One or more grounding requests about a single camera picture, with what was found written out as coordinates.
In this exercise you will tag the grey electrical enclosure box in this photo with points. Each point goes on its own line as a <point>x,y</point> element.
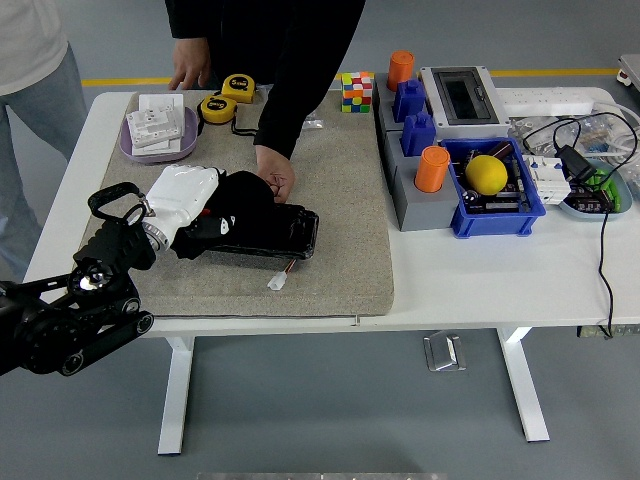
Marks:
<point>465,125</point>

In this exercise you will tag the large white wall plate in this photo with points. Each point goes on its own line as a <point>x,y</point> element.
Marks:
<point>162,102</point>

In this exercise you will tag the green terminal blocks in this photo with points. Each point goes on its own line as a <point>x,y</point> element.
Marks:
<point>607,187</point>

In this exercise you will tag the yellow tape measure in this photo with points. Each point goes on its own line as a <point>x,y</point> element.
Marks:
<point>217,107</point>
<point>239,86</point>

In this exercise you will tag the black power adapter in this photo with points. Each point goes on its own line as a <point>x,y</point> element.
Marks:
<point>577,165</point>

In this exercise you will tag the white circuit breaker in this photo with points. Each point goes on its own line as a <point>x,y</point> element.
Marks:
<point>550,189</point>

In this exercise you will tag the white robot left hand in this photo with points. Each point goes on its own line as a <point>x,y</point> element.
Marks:
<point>182,195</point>

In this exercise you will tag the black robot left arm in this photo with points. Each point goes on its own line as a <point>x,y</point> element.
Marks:
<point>100,310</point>

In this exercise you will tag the grey peg holder base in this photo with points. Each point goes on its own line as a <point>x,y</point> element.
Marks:
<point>425,212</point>

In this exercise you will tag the dark relay modules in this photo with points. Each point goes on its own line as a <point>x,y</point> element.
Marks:
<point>587,204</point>

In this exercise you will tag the grey-brown mat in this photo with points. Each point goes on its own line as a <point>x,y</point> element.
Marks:
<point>325,225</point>

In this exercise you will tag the person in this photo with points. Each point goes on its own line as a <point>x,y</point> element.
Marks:
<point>270,30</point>
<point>30,50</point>

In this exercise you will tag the person's right forearm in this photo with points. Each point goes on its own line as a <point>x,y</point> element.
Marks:
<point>192,22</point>

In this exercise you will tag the person's left forearm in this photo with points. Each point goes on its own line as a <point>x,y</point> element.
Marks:
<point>292,110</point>

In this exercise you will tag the flat white cover plate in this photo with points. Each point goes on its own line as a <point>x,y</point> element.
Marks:
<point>165,145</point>

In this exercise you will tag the blue plastic block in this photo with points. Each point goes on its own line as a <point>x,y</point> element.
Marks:
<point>409,100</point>
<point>419,135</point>

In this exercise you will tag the dark electronic module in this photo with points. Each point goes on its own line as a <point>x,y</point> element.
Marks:
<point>505,202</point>

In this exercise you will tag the small clear plastic bag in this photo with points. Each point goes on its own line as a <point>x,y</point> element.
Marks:
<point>314,122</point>

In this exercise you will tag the yellow ball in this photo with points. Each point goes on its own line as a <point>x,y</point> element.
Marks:
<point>486,175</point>

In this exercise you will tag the silver floor box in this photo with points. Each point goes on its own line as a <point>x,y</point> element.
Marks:
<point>445,352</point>

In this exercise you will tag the person's left hand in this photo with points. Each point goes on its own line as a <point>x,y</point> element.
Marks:
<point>275,170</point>

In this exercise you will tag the brown capacitor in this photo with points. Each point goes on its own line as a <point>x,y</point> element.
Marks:
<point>501,149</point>

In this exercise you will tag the white table leg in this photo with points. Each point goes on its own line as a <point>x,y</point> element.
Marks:
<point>175,400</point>
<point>522,385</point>

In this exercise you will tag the white switch module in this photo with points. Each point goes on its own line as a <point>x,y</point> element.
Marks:
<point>150,125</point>

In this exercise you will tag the colourful puzzle cube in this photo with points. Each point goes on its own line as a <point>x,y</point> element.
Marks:
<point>357,92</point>

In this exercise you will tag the purple oval tray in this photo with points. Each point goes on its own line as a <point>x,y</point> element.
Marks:
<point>189,142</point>

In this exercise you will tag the clear bag of parts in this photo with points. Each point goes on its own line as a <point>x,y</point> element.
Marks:
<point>537,129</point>

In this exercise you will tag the orange cylinder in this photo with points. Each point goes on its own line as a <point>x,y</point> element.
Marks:
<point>432,170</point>
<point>401,70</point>

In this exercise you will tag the white power strip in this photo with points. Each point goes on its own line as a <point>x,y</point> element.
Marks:
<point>545,100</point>

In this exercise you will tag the blue plastic bin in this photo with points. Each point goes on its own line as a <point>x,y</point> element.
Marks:
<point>495,222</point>

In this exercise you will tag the shiny metal ball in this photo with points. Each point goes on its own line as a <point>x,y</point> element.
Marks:
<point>470,199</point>

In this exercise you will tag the light blue dish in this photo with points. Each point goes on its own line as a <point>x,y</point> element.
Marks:
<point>625,195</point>

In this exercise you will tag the white equipment base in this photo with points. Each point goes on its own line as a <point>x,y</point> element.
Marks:
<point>631,70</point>

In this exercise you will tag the person's right hand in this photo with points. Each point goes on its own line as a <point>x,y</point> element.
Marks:
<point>192,57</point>

